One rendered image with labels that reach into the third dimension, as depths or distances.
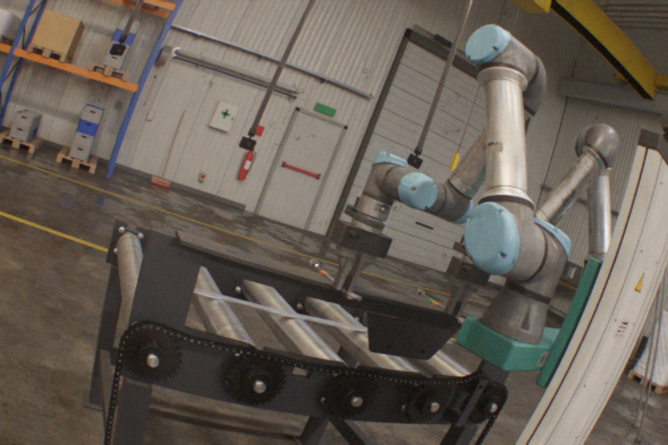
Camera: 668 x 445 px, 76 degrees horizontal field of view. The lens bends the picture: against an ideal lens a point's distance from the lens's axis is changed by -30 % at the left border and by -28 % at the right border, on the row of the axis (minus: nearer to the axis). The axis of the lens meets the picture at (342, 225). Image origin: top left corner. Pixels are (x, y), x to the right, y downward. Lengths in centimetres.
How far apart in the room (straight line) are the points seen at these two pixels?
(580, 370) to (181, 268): 94
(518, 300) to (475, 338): 12
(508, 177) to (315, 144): 1014
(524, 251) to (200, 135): 970
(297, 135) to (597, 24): 676
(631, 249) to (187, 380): 114
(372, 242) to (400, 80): 1052
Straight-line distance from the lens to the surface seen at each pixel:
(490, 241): 96
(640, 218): 113
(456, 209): 132
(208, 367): 144
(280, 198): 1104
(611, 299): 112
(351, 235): 129
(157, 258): 130
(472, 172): 129
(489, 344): 108
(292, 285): 144
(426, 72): 1215
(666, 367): 942
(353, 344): 207
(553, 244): 107
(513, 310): 108
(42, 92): 1040
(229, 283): 239
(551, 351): 118
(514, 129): 106
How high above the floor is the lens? 144
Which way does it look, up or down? 6 degrees down
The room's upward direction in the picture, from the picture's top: 21 degrees clockwise
